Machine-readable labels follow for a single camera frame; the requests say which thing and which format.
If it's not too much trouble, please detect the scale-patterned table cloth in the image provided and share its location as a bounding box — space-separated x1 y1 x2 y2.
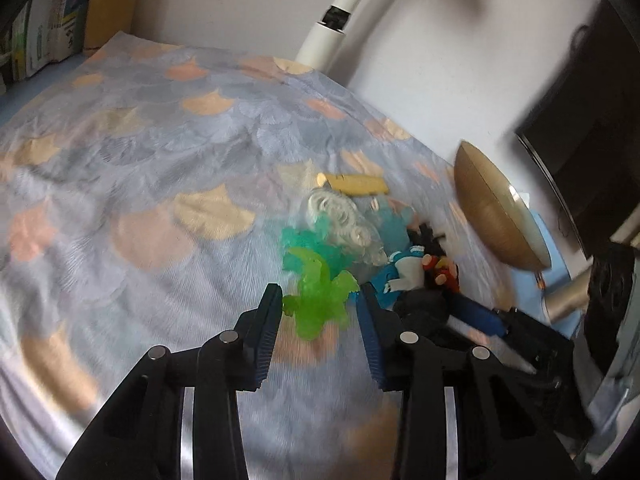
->
0 30 551 480

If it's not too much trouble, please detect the green translucent dinosaur toy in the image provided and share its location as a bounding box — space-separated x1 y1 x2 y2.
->
282 246 361 341

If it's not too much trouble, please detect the gold bar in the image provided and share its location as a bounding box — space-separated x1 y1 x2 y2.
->
317 172 390 197

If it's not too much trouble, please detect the light blue mat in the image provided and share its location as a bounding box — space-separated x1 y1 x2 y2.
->
517 200 576 341

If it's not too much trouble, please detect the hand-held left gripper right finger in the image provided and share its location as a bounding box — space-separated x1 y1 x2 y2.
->
356 283 583 480

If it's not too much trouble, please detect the gold metal cylinder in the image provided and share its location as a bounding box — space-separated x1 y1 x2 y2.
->
545 272 592 323

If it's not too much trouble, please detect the row of books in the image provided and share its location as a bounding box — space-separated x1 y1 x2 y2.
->
0 0 90 82

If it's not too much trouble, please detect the blue translucent toy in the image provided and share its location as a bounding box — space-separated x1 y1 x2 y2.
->
367 197 418 256

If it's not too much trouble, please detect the gold ribbed bowl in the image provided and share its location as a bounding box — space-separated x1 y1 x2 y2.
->
454 141 552 272

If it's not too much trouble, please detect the white pole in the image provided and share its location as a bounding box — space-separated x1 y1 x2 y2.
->
295 0 416 73

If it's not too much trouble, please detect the teal translucent toy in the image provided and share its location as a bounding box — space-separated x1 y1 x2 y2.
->
280 212 361 273

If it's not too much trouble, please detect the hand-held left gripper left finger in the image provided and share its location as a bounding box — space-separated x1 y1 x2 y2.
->
56 283 284 480

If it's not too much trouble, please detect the black-haired red figure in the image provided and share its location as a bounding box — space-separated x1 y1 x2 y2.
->
407 222 461 293

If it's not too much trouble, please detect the black monitor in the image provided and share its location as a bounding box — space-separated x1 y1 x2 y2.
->
515 0 640 256

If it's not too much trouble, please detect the blue and white figure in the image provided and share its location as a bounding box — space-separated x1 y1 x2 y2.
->
367 245 431 311

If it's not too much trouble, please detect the clear curly toy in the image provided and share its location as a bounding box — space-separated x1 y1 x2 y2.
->
305 187 388 266

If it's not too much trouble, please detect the yellow pencil box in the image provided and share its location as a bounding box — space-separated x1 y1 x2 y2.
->
84 0 140 51

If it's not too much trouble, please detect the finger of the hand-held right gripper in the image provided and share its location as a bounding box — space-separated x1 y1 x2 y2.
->
452 294 511 340
446 316 537 375

